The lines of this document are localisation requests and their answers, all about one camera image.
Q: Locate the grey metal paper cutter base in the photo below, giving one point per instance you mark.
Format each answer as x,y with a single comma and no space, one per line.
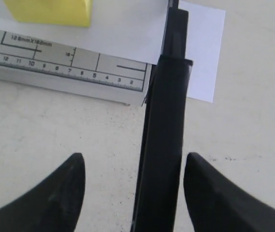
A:
55,66

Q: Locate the white paper strip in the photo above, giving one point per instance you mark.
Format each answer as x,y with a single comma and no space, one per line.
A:
134,29

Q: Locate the yellow cube block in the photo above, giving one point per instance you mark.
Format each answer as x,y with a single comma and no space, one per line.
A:
57,12

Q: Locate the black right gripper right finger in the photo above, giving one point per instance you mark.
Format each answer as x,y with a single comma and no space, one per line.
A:
215,204

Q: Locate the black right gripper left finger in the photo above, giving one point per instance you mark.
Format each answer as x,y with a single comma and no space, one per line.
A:
54,205

